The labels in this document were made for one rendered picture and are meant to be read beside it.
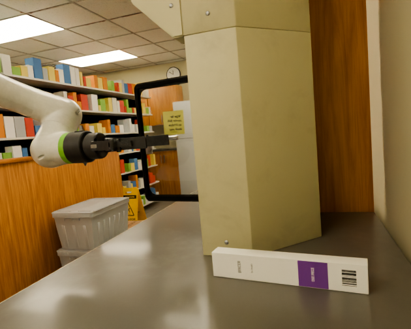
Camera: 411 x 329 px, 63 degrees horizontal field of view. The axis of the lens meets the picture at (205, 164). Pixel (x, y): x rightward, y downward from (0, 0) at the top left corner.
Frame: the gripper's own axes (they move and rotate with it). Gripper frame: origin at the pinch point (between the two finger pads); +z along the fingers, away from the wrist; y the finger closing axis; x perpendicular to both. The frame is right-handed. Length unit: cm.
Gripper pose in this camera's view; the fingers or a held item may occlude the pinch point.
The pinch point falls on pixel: (154, 141)
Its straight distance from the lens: 90.6
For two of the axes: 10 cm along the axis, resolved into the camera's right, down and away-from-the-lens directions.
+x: 0.9, 9.9, 0.9
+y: 3.0, -1.2, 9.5
